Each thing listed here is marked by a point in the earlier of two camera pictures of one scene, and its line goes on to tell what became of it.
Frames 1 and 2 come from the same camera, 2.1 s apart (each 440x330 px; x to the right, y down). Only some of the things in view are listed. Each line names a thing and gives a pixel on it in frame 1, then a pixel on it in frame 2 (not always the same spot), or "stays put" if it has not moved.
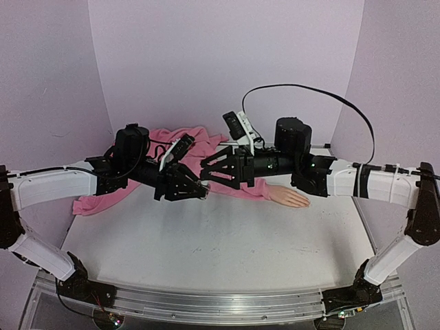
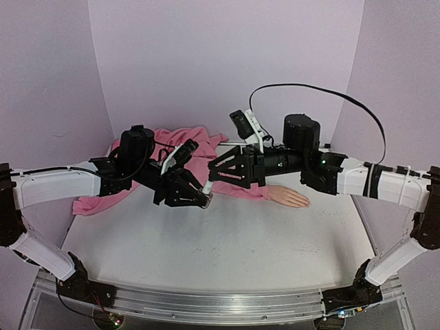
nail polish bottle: [205, 189] → [206, 200]
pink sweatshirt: [160, 141] stays put
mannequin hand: [287, 197] stays put
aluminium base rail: [232, 304] stays put
